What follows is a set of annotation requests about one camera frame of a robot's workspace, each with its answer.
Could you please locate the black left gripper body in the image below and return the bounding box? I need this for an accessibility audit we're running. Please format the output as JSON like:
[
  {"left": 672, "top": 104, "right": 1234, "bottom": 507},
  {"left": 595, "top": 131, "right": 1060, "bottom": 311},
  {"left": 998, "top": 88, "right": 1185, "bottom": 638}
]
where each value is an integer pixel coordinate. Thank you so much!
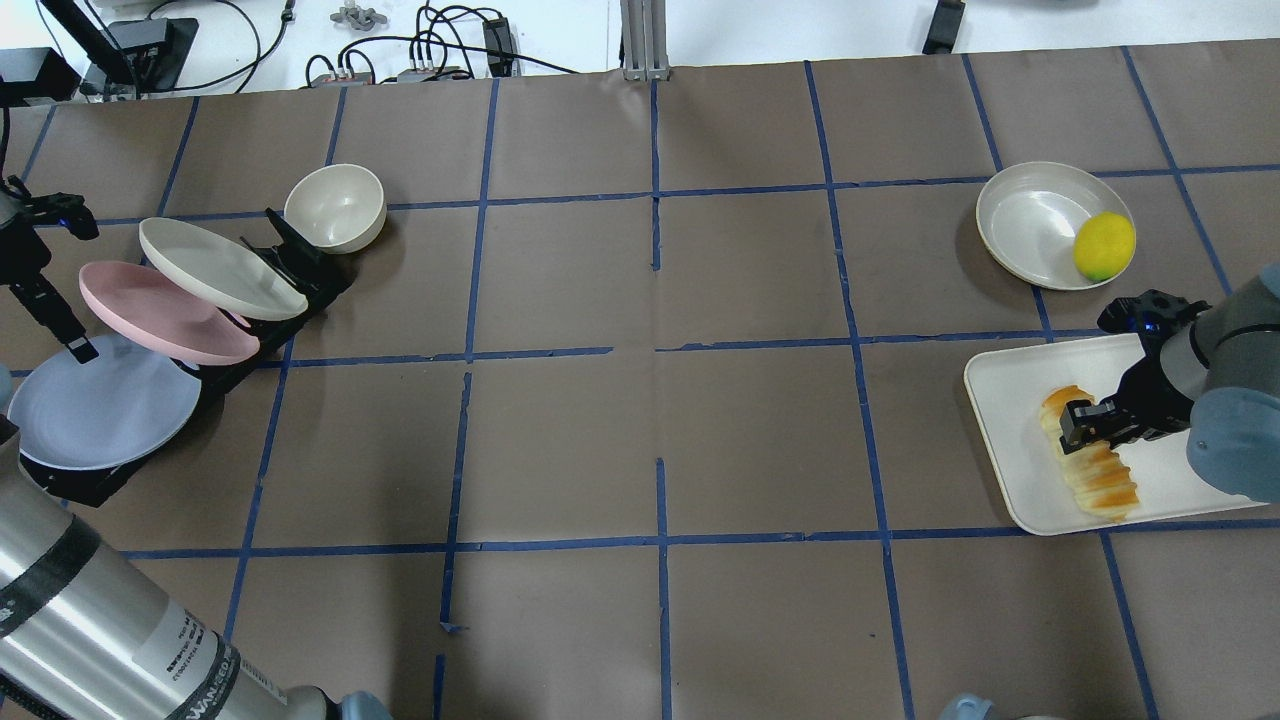
[{"left": 1, "top": 176, "right": 100, "bottom": 301}]

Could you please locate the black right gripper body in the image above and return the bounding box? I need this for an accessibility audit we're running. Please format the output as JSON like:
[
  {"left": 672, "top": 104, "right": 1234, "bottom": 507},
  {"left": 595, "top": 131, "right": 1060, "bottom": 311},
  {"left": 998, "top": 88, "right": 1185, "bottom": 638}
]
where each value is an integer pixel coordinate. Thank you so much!
[{"left": 1094, "top": 347, "right": 1193, "bottom": 446}]

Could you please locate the striped orange bread roll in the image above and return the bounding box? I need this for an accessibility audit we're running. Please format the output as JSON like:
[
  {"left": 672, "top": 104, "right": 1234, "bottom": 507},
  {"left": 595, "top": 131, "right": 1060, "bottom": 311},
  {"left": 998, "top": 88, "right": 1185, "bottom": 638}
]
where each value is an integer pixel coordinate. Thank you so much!
[{"left": 1039, "top": 386, "right": 1140, "bottom": 523}]

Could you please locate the light blue plate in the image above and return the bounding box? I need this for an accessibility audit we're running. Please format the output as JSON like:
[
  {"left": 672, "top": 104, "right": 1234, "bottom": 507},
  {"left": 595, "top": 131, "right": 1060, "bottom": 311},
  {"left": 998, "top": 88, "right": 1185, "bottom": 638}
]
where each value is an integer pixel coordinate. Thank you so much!
[{"left": 6, "top": 334, "right": 202, "bottom": 471}]

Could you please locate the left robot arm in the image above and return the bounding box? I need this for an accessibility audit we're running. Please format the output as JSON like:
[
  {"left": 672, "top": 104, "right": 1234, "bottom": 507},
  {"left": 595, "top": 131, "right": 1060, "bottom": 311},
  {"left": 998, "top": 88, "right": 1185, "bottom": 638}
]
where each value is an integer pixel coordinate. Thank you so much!
[{"left": 3, "top": 177, "right": 389, "bottom": 719}]

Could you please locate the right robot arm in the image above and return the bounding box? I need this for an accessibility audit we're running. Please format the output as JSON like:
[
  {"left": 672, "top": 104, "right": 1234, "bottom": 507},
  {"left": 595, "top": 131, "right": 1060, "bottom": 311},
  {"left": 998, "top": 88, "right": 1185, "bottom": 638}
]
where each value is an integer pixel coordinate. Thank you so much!
[{"left": 1050, "top": 263, "right": 1279, "bottom": 503}]

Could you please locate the pink plate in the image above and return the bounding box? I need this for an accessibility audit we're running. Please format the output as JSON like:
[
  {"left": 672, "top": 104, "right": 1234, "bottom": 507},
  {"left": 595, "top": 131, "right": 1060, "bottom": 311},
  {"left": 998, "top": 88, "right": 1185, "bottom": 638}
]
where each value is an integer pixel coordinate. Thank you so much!
[{"left": 78, "top": 261, "right": 260, "bottom": 366}]

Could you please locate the cream plate in rack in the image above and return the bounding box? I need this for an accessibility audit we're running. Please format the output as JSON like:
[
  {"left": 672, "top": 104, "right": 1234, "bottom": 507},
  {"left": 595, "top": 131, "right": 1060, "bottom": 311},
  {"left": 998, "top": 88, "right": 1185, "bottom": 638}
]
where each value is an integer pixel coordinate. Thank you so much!
[{"left": 138, "top": 217, "right": 308, "bottom": 322}]

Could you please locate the cream shallow plate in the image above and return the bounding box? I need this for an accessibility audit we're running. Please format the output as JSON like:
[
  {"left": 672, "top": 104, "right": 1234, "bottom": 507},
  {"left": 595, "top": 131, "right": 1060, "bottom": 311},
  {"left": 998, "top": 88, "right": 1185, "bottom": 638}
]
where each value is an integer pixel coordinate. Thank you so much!
[{"left": 975, "top": 161, "right": 1137, "bottom": 291}]

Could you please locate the white rectangular tray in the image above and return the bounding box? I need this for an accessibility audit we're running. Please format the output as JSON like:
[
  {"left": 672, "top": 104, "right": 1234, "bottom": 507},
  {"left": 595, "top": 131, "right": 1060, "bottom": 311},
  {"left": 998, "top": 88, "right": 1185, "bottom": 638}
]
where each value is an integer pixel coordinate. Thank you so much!
[{"left": 964, "top": 334, "right": 1257, "bottom": 536}]

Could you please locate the yellow lemon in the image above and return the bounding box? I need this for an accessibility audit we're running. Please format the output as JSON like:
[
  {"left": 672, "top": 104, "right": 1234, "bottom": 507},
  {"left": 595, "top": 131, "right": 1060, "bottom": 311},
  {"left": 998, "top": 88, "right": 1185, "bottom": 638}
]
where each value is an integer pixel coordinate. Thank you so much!
[{"left": 1071, "top": 211, "right": 1137, "bottom": 283}]

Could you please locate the black monitor stand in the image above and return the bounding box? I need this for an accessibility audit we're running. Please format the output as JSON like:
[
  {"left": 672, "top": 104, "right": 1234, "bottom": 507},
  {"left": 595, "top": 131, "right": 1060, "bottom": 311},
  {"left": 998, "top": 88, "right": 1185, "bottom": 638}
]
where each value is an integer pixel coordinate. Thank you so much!
[{"left": 37, "top": 1, "right": 200, "bottom": 101}]

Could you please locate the black dish rack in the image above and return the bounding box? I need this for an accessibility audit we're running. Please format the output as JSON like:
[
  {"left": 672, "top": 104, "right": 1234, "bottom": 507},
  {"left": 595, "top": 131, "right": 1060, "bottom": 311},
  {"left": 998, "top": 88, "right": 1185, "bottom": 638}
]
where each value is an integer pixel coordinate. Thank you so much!
[{"left": 6, "top": 208, "right": 351, "bottom": 507}]

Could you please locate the cream bowl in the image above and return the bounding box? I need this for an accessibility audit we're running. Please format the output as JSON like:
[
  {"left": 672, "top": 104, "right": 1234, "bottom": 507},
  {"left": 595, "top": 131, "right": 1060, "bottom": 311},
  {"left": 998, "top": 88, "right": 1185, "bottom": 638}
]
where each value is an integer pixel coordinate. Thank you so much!
[{"left": 283, "top": 164, "right": 388, "bottom": 255}]

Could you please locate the black power adapter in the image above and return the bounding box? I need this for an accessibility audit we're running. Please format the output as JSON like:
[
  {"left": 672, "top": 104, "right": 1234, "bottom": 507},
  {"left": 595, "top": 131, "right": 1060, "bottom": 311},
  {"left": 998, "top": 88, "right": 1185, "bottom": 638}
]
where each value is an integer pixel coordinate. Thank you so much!
[{"left": 483, "top": 17, "right": 517, "bottom": 77}]

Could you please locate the aluminium frame post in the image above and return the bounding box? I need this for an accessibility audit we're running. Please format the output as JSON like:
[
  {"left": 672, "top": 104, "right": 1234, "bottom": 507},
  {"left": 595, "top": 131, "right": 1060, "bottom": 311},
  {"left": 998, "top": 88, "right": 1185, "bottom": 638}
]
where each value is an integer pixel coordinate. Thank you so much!
[{"left": 620, "top": 0, "right": 671, "bottom": 82}]

